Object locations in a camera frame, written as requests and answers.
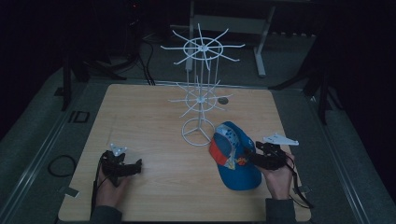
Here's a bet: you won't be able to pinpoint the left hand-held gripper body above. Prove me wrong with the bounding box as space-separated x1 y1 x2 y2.
99 143 132 188

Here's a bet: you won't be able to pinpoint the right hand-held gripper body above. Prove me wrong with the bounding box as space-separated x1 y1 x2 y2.
257 133 300 172

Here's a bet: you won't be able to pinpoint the blue baseball cap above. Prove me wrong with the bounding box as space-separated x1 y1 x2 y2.
208 120 263 191

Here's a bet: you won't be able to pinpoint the person's left hand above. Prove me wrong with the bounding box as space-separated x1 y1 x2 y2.
94 167 133 209

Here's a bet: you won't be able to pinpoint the person's right hand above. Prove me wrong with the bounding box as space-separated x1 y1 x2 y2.
259 151 296 201

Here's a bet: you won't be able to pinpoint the black metal stand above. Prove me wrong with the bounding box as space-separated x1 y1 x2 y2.
54 50 128 112
268 59 345 126

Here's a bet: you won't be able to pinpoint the left hand-held gripper cable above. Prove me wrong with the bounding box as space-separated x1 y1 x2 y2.
90 153 108 219

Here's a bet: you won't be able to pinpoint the hand-held gripper cable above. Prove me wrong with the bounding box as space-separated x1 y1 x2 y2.
285 153 315 210
90 153 108 219

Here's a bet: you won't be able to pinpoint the right hand-held gripper cable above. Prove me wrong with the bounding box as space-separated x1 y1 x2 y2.
285 153 315 210

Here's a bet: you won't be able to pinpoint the black rectangular floor frame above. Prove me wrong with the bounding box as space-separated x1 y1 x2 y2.
67 110 92 124

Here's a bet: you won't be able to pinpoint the black cable loop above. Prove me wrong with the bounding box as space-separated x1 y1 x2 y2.
47 154 78 178

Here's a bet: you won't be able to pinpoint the white wire display rack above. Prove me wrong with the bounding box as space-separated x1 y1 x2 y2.
160 22 247 147

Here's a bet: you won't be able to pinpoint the black floor cables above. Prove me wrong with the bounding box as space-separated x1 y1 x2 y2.
135 34 157 87

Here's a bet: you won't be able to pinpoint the white metal desk frame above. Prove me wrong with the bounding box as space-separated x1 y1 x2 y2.
169 0 316 78

